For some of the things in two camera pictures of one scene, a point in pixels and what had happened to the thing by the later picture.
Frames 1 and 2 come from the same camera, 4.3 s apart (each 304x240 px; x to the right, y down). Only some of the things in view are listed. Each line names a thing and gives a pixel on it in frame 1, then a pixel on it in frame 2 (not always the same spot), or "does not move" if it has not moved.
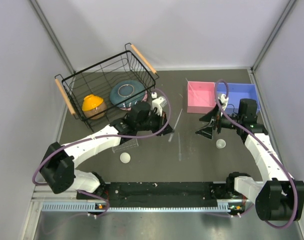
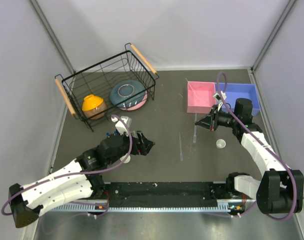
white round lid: (124, 157) does not move
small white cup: (221, 143) does not move
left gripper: (162, 120) to (144, 146)
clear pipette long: (170, 139) to (194, 137)
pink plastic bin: (201, 97) does not move
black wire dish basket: (101, 95) does not move
